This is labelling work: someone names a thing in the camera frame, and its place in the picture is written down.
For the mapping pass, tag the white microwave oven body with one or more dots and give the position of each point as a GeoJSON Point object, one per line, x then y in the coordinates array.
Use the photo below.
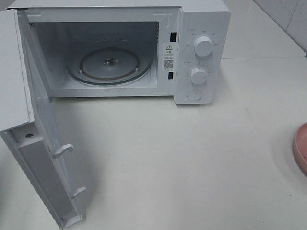
{"type": "Point", "coordinates": [64, 24]}

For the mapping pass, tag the pink round plate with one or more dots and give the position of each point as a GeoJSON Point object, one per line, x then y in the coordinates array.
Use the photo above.
{"type": "Point", "coordinates": [300, 148]}

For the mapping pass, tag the white microwave door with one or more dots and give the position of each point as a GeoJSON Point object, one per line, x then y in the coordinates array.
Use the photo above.
{"type": "Point", "coordinates": [27, 122]}

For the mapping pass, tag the round white door button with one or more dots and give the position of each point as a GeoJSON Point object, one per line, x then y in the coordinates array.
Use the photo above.
{"type": "Point", "coordinates": [194, 95]}

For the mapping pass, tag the glass microwave turntable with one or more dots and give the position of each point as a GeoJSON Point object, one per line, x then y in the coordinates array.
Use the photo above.
{"type": "Point", "coordinates": [110, 62]}

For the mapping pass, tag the upper white power knob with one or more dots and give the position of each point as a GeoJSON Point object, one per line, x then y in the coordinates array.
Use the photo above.
{"type": "Point", "coordinates": [203, 45]}

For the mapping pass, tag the white warning label sticker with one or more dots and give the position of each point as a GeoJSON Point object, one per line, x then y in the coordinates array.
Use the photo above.
{"type": "Point", "coordinates": [169, 56]}

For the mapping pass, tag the white timer knob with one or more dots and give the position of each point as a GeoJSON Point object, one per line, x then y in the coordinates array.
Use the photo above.
{"type": "Point", "coordinates": [198, 76]}

